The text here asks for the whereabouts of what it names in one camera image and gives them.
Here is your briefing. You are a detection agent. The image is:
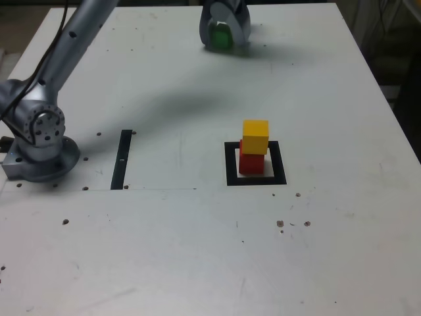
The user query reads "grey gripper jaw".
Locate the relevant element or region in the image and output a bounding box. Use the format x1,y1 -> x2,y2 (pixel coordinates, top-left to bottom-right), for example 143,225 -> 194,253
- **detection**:
209,0 -> 253,56
199,0 -> 217,50

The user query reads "green cube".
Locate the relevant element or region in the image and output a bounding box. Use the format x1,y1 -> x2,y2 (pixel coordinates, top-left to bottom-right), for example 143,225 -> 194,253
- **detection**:
210,22 -> 235,50

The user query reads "black tape strip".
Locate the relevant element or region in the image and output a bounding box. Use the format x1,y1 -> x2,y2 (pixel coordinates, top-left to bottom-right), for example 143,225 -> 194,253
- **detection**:
110,129 -> 133,191

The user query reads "yellow cube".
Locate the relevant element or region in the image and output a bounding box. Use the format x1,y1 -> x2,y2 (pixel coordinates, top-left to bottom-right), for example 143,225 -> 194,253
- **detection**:
242,119 -> 270,155

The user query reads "white metal frame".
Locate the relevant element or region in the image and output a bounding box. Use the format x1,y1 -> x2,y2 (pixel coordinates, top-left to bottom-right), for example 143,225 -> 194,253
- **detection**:
360,0 -> 404,62

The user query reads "black tape square outline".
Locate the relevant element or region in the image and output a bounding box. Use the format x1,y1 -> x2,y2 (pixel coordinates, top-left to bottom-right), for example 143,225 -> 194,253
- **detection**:
224,140 -> 287,187

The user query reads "red cube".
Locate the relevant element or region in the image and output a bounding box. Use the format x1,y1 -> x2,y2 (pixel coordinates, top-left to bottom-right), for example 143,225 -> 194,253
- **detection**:
238,140 -> 266,174

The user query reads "black cable beside arm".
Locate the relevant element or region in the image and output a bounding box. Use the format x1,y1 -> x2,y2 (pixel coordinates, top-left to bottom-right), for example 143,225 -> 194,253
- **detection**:
0,0 -> 69,145

